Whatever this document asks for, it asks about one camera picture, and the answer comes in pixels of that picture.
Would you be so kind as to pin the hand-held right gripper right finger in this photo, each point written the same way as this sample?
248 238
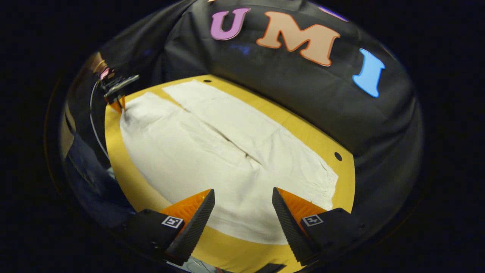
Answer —
288 223

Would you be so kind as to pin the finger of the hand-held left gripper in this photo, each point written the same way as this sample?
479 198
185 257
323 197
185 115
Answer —
119 105

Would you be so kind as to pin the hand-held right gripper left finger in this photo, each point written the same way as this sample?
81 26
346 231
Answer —
197 223

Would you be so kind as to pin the cream white jeans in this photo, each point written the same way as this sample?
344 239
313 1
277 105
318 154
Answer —
197 151

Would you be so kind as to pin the person's dark blue clothing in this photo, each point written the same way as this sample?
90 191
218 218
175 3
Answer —
91 178

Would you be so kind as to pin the black backdrop cloth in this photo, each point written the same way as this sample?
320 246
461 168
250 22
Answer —
303 94

